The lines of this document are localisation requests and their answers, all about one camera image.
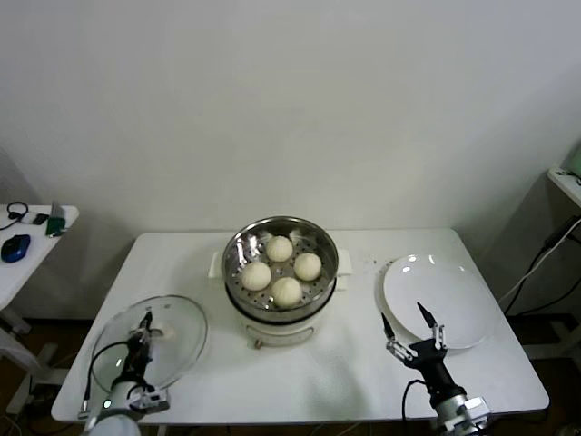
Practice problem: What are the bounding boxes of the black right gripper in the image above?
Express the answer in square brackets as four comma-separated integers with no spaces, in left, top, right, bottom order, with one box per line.
[380,302,464,401]

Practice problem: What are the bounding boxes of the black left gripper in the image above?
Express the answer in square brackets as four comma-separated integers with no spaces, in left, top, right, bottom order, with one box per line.
[120,311,163,385]

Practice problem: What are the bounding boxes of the glass lid with white handle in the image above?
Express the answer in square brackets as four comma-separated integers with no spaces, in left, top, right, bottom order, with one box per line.
[90,293,209,392]

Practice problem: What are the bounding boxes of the white steamed baozi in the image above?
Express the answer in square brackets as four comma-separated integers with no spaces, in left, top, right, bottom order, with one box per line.
[266,235,294,263]
[293,252,323,282]
[241,262,272,292]
[271,276,303,308]

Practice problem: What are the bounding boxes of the stainless steel steamer basket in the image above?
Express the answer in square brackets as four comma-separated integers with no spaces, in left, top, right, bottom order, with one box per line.
[207,215,353,322]

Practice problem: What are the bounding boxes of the white round plate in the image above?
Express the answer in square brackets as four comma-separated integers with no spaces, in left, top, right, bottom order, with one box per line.
[381,253,494,350]
[374,259,487,351]

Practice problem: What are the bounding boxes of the white electric cooker base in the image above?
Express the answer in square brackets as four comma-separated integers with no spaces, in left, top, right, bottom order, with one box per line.
[224,272,349,350]

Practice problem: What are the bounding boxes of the white side table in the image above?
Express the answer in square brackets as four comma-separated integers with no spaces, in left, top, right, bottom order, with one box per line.
[0,204,78,410]

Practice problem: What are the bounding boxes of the blue computer mouse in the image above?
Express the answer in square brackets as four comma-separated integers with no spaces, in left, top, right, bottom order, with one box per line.
[0,233,31,263]

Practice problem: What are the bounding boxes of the white side desk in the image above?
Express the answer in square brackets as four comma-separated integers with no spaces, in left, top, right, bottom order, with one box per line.
[546,166,581,205]

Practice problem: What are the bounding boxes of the pale green object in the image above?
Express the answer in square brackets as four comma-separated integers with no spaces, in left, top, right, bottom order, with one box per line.
[566,138,581,176]

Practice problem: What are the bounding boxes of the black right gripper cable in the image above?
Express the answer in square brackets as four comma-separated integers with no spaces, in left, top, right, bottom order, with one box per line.
[401,379,430,428]

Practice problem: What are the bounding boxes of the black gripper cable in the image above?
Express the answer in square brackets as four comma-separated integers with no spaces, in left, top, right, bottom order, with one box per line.
[79,340,133,419]
[401,379,430,428]

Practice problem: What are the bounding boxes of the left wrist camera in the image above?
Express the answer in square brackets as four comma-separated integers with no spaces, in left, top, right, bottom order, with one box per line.
[129,385,172,412]

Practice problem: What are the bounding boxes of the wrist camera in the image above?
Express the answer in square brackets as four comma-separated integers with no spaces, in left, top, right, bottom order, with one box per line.
[129,385,172,412]
[462,395,491,423]

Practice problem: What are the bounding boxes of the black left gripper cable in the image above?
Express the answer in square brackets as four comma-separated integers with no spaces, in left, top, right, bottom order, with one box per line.
[79,340,133,419]

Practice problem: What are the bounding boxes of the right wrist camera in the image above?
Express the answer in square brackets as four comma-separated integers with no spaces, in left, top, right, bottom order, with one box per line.
[462,395,491,423]

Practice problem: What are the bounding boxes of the white power cable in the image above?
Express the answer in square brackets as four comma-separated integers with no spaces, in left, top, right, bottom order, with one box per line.
[497,221,581,306]

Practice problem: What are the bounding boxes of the black power cable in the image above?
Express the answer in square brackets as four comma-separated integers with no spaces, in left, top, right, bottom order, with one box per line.
[503,216,581,317]

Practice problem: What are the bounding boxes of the black headphones with cable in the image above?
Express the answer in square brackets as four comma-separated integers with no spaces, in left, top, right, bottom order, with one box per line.
[0,202,29,231]

